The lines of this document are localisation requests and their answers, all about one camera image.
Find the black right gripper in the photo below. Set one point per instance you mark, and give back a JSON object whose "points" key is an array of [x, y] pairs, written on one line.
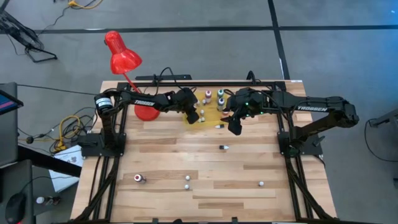
{"points": [[248, 99]]}

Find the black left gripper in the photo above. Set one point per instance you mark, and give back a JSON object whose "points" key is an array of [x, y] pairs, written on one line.
{"points": [[185, 99]]}

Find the pink cap food coloring bottle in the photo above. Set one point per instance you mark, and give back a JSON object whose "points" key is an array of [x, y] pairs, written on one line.
{"points": [[208, 93]]}

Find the green food coloring bottle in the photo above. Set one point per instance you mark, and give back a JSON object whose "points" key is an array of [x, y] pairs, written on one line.
{"points": [[220, 92]]}

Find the red cap food coloring bottle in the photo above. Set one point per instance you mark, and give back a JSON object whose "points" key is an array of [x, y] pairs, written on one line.
{"points": [[139, 178]]}

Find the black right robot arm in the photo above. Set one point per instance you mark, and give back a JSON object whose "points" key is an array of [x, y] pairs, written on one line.
{"points": [[311, 104]]}

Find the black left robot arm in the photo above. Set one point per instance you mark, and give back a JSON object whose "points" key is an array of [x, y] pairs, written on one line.
{"points": [[161, 99]]}

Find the black power strip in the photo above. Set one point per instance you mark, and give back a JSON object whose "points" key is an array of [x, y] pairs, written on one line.
{"points": [[180, 77]]}

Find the yellow plastic tray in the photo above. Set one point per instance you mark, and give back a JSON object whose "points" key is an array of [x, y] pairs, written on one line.
{"points": [[210, 121]]}

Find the red desk lamp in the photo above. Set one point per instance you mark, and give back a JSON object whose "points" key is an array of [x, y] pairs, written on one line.
{"points": [[122, 56]]}

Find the black equipment stand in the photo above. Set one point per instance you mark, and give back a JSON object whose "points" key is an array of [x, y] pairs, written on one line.
{"points": [[385, 119]]}

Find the white paper sheet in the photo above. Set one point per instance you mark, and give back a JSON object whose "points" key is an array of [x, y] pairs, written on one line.
{"points": [[62, 183]]}

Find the black side desk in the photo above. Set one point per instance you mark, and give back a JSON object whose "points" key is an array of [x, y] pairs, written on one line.
{"points": [[46, 161]]}

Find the spare white-capped bottle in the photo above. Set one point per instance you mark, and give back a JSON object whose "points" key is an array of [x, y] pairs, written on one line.
{"points": [[40, 200]]}

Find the black computer monitor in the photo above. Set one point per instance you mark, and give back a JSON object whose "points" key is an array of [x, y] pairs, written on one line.
{"points": [[7, 130]]}

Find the black computer mouse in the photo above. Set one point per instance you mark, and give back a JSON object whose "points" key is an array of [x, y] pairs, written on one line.
{"points": [[15, 205]]}

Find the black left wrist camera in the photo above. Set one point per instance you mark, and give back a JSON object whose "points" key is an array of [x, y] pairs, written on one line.
{"points": [[192, 118]]}

